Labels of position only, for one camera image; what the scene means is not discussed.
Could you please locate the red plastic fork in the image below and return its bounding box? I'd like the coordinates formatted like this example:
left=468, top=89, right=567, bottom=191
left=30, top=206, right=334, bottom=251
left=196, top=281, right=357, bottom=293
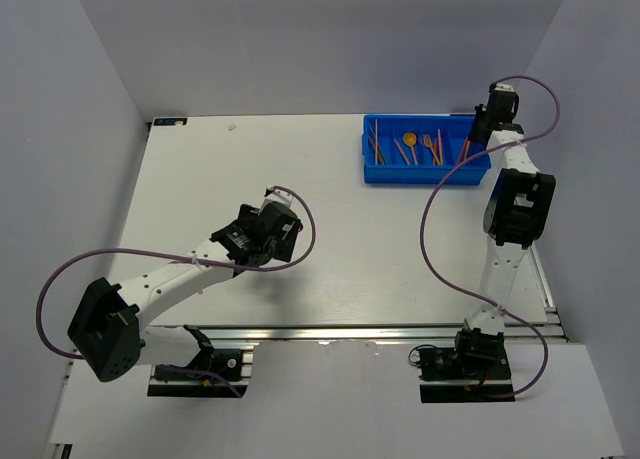
left=436, top=129, right=444, bottom=165

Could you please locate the yellow fork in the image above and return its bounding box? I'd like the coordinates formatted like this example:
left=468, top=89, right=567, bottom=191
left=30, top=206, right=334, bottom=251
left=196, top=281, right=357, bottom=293
left=423, top=134, right=437, bottom=165

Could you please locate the orange chopstick diagonal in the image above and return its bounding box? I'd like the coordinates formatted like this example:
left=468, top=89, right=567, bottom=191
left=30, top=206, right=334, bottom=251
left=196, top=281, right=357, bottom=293
left=374, top=119, right=382, bottom=165

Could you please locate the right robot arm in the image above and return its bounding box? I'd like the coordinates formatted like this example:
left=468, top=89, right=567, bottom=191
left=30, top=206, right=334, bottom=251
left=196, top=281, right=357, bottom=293
left=464, top=83, right=556, bottom=336

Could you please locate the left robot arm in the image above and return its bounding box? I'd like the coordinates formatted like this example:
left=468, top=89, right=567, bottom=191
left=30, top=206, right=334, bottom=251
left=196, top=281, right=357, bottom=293
left=68, top=190, right=301, bottom=382

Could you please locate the blue compartment tray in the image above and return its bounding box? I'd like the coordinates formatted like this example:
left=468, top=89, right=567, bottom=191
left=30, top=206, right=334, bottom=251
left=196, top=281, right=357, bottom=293
left=362, top=114, right=491, bottom=186

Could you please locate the dark label sticker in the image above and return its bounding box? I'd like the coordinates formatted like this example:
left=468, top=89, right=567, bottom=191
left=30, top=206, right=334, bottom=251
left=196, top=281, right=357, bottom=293
left=153, top=118, right=188, bottom=127

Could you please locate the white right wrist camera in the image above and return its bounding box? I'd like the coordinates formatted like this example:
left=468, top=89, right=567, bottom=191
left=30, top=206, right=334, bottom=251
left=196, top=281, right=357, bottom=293
left=490, top=82, right=516, bottom=94

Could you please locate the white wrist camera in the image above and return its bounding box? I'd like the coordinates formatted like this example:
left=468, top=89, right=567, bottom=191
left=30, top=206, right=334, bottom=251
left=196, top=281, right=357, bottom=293
left=262, top=187, right=294, bottom=207
left=490, top=82, right=516, bottom=94

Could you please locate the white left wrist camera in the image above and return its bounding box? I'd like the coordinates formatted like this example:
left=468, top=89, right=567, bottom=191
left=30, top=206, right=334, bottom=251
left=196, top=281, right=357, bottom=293
left=262, top=187, right=294, bottom=207

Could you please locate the aluminium table rail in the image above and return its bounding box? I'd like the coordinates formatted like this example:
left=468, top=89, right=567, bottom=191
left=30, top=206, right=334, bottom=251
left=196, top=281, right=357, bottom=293
left=94, top=318, right=569, bottom=343

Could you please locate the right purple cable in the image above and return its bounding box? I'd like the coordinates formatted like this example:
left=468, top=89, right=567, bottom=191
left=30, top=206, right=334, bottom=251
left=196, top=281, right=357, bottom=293
left=419, top=75, right=550, bottom=398

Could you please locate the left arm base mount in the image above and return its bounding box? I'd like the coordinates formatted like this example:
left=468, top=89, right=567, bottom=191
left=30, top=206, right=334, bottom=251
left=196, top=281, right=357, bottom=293
left=145, top=325, right=248, bottom=399

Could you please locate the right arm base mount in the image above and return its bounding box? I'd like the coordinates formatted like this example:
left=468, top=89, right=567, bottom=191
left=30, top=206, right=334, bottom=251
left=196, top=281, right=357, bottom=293
left=408, top=328, right=515, bottom=404

